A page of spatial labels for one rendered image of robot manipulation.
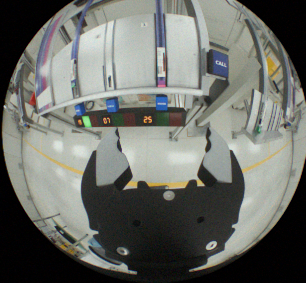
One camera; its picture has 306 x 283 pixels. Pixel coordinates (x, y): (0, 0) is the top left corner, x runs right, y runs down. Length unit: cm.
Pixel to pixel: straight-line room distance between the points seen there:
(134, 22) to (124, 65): 11
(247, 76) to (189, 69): 30
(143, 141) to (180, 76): 76
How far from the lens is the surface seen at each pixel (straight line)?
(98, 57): 25
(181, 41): 23
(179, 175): 93
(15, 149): 879
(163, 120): 24
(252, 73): 45
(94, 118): 30
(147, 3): 209
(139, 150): 90
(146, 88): 19
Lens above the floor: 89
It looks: 77 degrees down
